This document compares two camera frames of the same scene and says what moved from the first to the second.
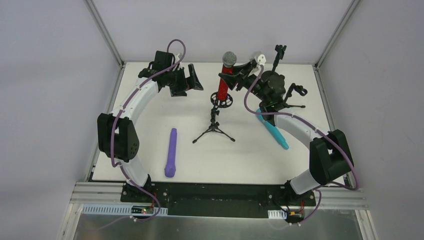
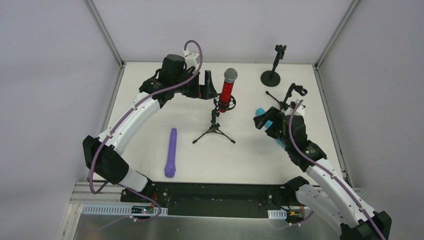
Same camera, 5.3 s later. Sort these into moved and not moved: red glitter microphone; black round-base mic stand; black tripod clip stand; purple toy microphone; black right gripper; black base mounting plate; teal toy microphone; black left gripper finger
Moved: red glitter microphone; black left gripper finger; black right gripper
Not moved: black base mounting plate; black tripod clip stand; black round-base mic stand; teal toy microphone; purple toy microphone
